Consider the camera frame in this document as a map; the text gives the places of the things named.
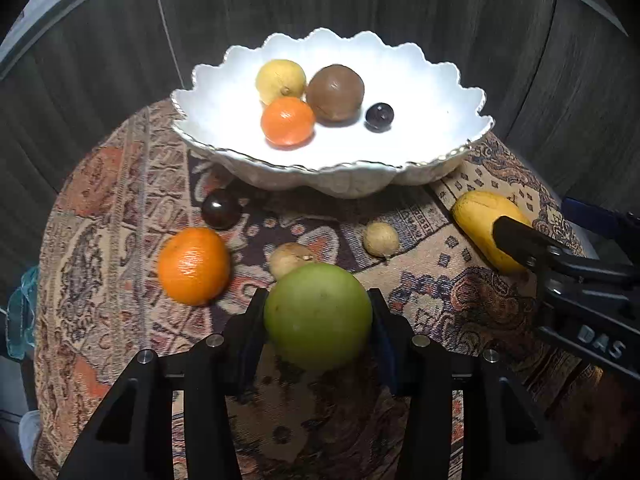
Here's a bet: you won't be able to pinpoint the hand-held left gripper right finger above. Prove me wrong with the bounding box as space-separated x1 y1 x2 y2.
366 287 586 480

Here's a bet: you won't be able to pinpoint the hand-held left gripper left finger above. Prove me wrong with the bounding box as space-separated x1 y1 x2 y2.
57 287 271 480

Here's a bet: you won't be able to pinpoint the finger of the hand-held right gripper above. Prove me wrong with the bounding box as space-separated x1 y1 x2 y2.
562 197 640 241
492 216 566 281

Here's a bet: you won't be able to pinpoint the yellow mango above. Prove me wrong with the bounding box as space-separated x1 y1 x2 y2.
451 190 534 275

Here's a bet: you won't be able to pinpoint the green apple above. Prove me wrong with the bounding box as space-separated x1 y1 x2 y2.
263 262 374 372

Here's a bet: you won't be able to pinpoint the white scalloped ceramic bowl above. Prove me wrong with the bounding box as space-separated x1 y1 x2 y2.
170 27 495 200

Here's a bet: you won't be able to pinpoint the small dark purple fruit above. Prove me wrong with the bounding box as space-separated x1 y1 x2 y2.
364 102 395 133

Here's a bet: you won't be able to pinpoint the small orange tangerine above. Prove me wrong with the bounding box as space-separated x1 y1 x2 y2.
260 96 317 148

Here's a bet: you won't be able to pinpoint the brown round passion fruit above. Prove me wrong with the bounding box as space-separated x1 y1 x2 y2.
305 64 365 123

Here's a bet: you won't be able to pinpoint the yellow lemon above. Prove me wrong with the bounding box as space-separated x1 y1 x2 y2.
255 59 307 107

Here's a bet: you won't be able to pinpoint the large orange tangerine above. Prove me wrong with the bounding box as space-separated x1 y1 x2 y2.
157 227 232 307

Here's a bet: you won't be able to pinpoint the small tan longan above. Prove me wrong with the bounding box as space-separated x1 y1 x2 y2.
269 242 316 281
362 222 401 260

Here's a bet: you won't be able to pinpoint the dark brown glossy fruit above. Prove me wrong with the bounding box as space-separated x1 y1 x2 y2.
200 189 244 231

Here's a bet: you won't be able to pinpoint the patterned paisley tablecloth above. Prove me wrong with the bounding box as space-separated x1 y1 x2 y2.
32 97 608 480

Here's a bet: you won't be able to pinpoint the teal plastic bag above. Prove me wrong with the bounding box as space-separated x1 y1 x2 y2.
5 265 42 361

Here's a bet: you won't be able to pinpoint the dark wood base cabinets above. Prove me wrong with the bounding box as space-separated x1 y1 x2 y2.
0 0 640 321

